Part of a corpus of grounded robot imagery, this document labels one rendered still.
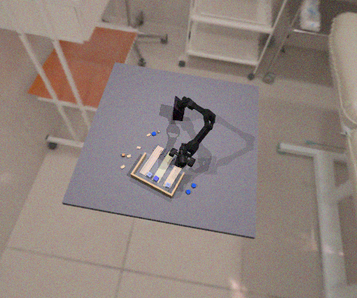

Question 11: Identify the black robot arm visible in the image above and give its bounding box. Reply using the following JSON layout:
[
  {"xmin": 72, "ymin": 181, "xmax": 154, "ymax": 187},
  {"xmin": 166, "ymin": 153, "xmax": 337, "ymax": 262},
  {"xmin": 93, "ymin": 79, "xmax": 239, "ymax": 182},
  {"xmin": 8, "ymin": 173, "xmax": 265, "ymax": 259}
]
[{"xmin": 174, "ymin": 96, "xmax": 216, "ymax": 168}]

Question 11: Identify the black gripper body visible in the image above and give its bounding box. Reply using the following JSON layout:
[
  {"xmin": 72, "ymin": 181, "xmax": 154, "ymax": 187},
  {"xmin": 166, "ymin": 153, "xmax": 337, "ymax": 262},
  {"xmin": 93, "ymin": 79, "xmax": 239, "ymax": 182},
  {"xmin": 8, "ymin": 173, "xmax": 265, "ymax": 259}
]
[{"xmin": 169, "ymin": 148, "xmax": 195, "ymax": 167}]

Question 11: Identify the beige flat strip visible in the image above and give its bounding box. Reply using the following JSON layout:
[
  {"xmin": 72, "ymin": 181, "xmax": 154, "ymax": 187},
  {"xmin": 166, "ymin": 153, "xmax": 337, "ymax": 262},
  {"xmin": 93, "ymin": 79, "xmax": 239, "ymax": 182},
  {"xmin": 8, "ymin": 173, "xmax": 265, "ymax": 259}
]
[{"xmin": 151, "ymin": 146, "xmax": 164, "ymax": 158}]

